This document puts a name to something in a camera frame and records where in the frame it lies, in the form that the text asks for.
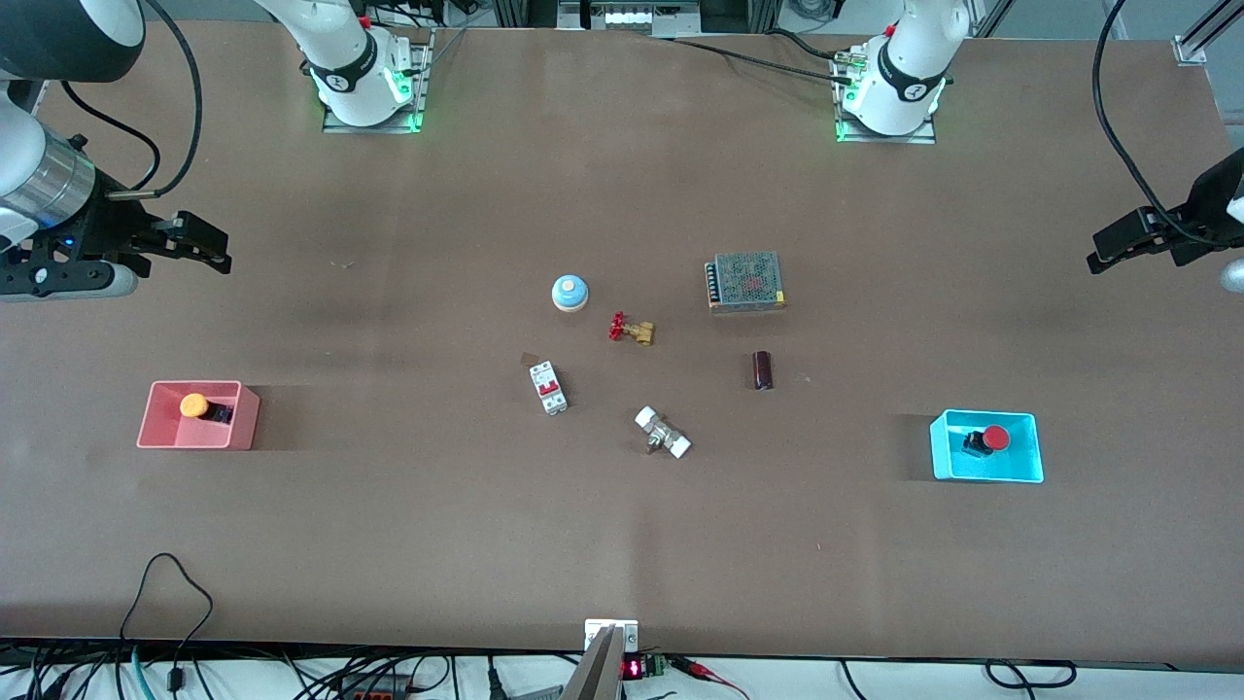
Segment yellow push button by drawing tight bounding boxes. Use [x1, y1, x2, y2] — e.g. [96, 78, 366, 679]
[179, 392, 235, 427]

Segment pink plastic box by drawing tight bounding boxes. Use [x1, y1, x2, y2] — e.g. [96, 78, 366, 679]
[136, 379, 261, 451]

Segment cyan plastic box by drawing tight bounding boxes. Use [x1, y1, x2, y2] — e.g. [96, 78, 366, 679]
[928, 409, 1046, 484]

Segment white circuit breaker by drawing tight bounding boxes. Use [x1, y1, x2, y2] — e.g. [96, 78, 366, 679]
[529, 361, 570, 416]

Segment metal mesh power supply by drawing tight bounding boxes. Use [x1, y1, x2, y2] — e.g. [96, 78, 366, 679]
[705, 251, 787, 313]

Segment metal fitting white caps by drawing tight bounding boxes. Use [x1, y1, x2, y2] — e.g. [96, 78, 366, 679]
[634, 405, 693, 461]

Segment red clip lead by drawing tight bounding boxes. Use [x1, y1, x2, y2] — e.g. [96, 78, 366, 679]
[669, 655, 751, 700]

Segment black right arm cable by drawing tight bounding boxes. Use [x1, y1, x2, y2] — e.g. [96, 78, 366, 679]
[58, 0, 205, 199]

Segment aluminium frame profile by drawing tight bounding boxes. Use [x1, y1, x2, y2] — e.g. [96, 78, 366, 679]
[1173, 0, 1244, 68]

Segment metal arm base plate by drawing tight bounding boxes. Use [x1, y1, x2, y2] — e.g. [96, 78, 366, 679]
[322, 27, 435, 135]
[832, 47, 938, 146]

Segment black looped table cable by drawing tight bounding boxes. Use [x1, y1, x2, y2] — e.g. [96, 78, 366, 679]
[119, 552, 216, 693]

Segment black base power cable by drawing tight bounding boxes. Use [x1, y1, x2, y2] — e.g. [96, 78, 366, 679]
[669, 27, 856, 84]

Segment black coiled floor cable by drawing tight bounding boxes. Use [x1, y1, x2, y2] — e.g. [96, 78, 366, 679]
[985, 659, 1079, 690]

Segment brass valve red handle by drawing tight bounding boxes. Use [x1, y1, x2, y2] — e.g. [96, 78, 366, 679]
[608, 311, 657, 347]

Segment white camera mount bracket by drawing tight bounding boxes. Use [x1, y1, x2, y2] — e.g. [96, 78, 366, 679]
[584, 618, 640, 654]

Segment grey aluminium camera bar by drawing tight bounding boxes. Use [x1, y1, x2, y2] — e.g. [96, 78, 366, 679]
[561, 625, 624, 700]

